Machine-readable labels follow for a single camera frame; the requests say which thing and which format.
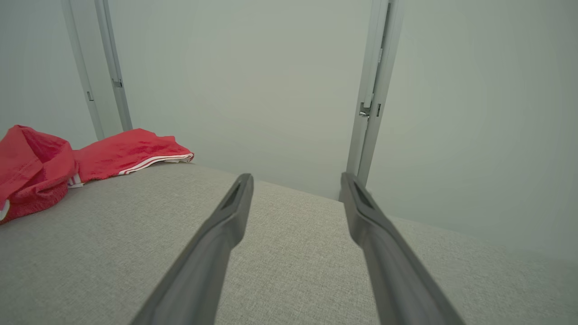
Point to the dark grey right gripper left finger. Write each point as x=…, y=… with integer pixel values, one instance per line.
x=207, y=271

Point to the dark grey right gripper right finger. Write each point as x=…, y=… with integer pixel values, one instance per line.
x=397, y=280

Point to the red basketball jersey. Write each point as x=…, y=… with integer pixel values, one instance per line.
x=126, y=153

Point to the red shorts with white band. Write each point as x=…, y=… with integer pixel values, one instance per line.
x=31, y=171

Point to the grey partition post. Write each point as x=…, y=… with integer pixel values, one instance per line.
x=114, y=67
x=370, y=67
x=387, y=67

